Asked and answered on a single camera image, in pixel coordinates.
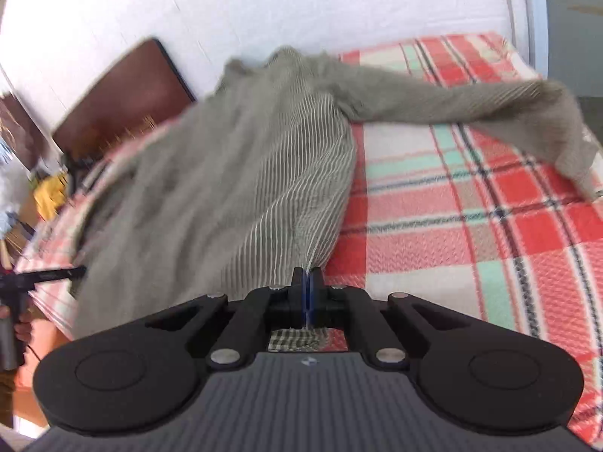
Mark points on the person's left hand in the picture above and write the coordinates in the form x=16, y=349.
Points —
x=23, y=330

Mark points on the yellow cloth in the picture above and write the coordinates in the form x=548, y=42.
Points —
x=49, y=197

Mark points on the white door frame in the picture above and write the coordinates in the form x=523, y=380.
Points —
x=534, y=9

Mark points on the red plaid blanket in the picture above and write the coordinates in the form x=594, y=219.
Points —
x=447, y=245

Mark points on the brown wooden board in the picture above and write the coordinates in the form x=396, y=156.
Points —
x=19, y=127

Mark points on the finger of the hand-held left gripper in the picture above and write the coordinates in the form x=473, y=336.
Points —
x=52, y=275

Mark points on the grey striped and checked shirt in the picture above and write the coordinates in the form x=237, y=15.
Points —
x=226, y=174

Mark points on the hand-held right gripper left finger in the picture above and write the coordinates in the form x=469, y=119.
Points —
x=301, y=299

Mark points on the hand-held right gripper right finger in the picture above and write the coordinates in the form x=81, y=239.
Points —
x=314, y=299

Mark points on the brown wooden headboard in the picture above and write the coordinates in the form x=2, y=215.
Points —
x=122, y=103

